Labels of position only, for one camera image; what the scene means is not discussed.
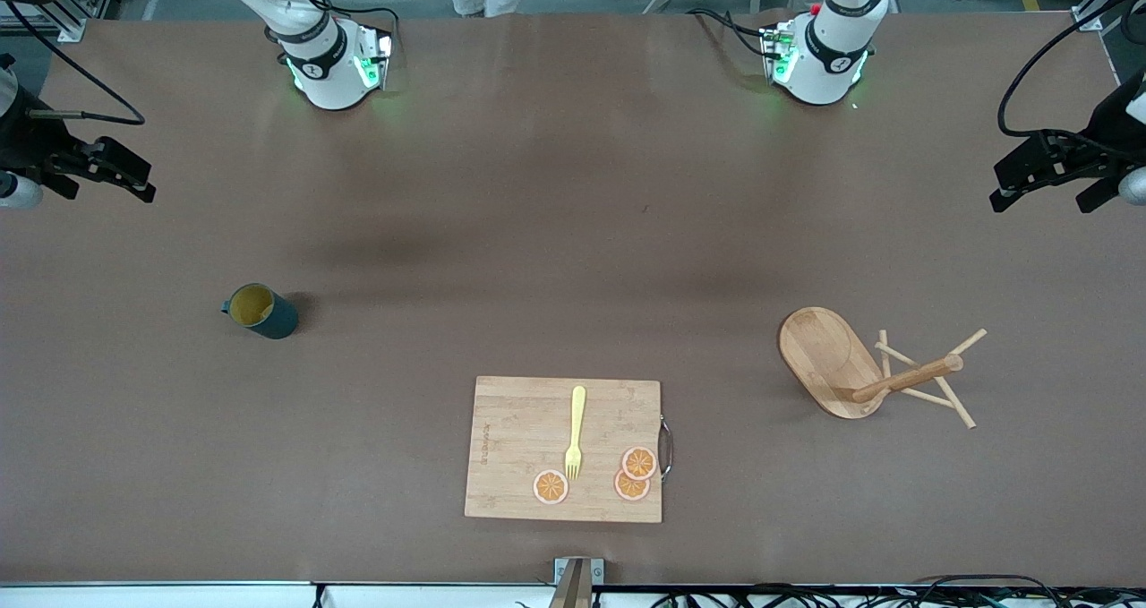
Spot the dark teal cup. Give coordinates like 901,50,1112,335
221,283,300,340

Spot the wooden cup rack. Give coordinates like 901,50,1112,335
777,306,988,431

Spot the bamboo cutting board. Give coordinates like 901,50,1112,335
464,375,674,525

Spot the yellow plastic fork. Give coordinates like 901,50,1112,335
564,385,588,482

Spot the aluminium frame profile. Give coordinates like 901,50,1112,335
1070,0,1146,34
0,1,89,43

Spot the black base cable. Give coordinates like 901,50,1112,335
269,0,401,58
697,8,773,58

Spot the black cable tangle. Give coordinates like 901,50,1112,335
652,575,1146,608

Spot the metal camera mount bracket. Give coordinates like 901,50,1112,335
552,557,606,608

